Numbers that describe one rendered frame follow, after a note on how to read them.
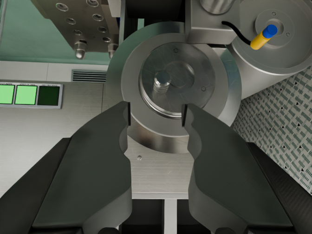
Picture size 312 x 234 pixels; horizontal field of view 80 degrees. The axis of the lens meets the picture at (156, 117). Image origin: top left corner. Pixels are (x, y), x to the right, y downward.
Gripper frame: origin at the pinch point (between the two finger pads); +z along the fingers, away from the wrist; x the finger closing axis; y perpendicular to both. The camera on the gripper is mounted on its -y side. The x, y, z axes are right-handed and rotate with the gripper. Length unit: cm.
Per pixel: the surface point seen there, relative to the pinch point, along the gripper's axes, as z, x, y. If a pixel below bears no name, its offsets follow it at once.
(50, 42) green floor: 252, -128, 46
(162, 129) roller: 4.8, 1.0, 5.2
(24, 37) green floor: 246, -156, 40
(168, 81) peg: 3.7, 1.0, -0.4
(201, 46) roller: 10.8, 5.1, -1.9
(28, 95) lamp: 37, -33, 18
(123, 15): 14.0, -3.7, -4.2
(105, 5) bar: 32.1, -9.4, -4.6
